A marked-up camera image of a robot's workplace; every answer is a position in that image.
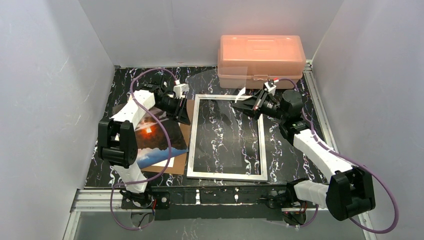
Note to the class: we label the pink plastic storage box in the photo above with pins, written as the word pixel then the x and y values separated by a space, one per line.
pixel 251 60

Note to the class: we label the aluminium rail base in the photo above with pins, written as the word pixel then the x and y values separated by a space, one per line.
pixel 210 202

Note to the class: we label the sunset landscape photo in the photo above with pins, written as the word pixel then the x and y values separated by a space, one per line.
pixel 153 149

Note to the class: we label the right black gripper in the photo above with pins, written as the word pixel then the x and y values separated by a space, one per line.
pixel 259 102

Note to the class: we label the brown backing board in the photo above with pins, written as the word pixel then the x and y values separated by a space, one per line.
pixel 179 161

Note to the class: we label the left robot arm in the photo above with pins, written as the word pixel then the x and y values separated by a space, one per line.
pixel 117 142

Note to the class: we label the clear glass sheet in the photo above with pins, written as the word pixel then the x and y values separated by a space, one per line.
pixel 227 141

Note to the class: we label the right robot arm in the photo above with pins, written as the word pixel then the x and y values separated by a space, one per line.
pixel 350 190

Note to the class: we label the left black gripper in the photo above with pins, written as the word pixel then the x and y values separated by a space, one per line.
pixel 178 105

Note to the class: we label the white picture frame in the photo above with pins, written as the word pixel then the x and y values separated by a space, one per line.
pixel 218 178

